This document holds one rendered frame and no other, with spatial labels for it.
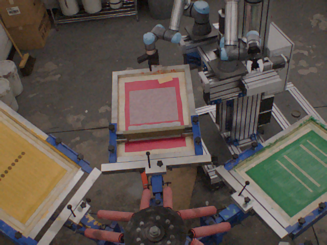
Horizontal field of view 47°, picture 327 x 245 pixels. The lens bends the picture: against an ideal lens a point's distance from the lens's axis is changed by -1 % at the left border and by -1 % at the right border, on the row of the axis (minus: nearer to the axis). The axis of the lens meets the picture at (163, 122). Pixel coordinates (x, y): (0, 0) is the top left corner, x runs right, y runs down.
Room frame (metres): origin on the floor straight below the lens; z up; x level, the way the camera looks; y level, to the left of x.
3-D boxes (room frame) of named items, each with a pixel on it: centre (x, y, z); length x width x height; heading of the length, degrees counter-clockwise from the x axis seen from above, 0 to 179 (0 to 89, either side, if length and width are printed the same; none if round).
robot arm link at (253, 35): (1.79, -0.57, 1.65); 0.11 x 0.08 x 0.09; 168
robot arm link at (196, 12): (2.56, -0.39, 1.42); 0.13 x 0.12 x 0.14; 53
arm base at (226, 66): (2.08, -0.50, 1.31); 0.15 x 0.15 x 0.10
